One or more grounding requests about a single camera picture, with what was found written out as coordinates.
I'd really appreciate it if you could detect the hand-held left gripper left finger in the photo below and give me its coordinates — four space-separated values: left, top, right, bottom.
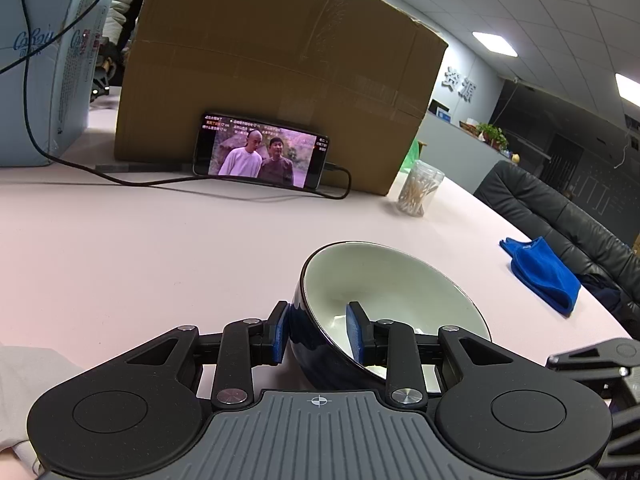
120 301 292 409

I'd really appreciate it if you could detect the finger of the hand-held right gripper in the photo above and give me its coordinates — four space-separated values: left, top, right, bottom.
546 337 640 380

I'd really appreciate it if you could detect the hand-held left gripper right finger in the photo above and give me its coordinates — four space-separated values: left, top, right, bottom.
346 301 511 407

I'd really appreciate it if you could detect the dark bowl with white inside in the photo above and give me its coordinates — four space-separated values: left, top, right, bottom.
292 241 493 392

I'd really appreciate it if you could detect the blue cleaning cloth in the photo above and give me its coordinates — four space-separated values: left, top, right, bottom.
499 236 582 317

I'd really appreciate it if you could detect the clear jar of cotton swabs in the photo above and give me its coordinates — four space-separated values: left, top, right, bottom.
397 160 446 219

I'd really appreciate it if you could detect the black leather chair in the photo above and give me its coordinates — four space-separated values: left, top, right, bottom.
472 160 640 342

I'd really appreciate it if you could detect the black smartphone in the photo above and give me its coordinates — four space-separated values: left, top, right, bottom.
192 112 331 192

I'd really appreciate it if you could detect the green plastic bag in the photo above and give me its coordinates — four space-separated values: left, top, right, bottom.
402 139 424 174

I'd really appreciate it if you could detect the white reception counter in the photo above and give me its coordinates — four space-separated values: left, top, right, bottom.
417 110 507 196

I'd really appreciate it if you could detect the green potted plant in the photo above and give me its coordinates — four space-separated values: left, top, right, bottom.
475 122 509 152

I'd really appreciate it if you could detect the white cloth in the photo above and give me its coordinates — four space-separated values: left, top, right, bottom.
0 344 87 464

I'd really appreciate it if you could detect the ceiling light panel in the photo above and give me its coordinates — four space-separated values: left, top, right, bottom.
615 73 640 107
472 31 520 58

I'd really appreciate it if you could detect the large brown cardboard box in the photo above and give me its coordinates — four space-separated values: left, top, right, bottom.
114 0 449 197

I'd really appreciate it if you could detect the black tool with yellow parts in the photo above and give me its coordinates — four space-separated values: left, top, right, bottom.
91 35 122 97

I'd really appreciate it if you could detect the large light blue carton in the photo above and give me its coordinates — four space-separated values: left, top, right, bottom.
0 0 117 168

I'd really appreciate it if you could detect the black charging cable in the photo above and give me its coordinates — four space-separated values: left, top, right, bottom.
0 0 352 201

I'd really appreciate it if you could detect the white wall lettering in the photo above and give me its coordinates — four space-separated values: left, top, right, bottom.
442 66 479 104

